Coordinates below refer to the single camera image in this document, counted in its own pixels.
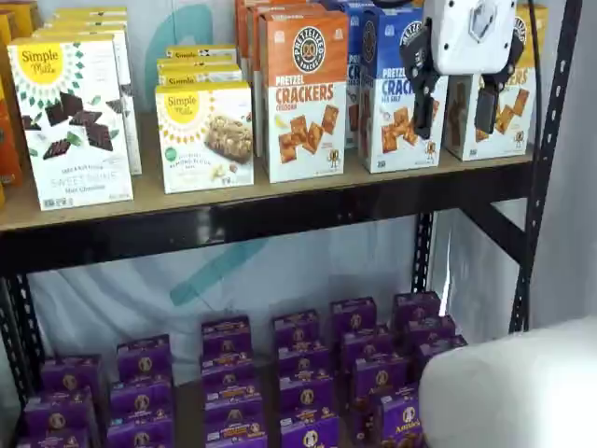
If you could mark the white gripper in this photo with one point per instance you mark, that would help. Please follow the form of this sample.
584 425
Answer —
466 42

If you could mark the blue pretzel crackers box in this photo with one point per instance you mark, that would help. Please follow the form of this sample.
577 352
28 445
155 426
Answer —
387 116
353 70

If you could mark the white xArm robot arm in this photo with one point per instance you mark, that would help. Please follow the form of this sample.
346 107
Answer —
513 387

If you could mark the yellow pretzel crackers box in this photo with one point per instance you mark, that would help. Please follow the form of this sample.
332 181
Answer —
513 112

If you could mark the orange pretzel crackers box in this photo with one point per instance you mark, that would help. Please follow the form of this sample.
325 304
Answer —
241 28
253 56
305 102

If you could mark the purple Annie's snack box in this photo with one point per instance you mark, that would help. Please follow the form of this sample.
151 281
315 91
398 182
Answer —
379 375
430 331
51 439
238 442
140 396
353 315
401 420
438 347
235 420
305 394
231 389
365 341
308 431
226 333
227 361
296 326
144 357
140 431
416 308
58 413
70 373
303 358

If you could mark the Simple Mills almond bars box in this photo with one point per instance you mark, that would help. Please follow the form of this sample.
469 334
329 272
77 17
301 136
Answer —
205 140
210 62
205 77
210 50

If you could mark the wooden shelf board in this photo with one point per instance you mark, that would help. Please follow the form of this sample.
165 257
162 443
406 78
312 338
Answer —
149 196

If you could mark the Simple Mills sweet thins box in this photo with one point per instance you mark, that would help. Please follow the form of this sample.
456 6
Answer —
70 140
133 121
88 22
91 11

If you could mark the yellow-orange snack box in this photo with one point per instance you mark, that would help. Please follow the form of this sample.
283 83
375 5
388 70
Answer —
16 18

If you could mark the orange snack box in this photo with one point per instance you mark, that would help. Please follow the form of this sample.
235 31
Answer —
8 130

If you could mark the black metal shelving rack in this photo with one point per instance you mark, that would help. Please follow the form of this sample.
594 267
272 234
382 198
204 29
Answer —
280 224

